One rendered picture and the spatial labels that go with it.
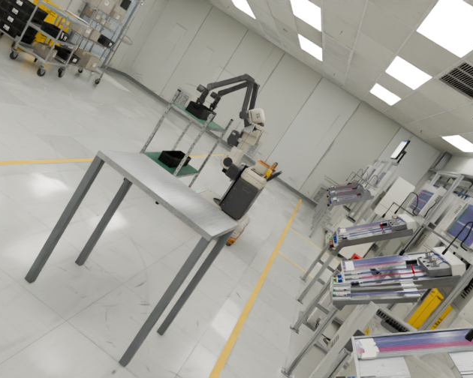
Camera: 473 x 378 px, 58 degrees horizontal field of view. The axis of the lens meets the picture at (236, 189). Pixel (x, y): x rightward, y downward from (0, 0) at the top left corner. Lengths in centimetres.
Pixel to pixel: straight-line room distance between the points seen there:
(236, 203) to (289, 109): 752
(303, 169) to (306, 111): 155
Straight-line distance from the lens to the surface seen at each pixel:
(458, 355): 208
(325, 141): 1162
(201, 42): 1248
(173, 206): 197
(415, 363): 318
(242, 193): 439
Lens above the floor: 139
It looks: 11 degrees down
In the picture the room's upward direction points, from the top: 34 degrees clockwise
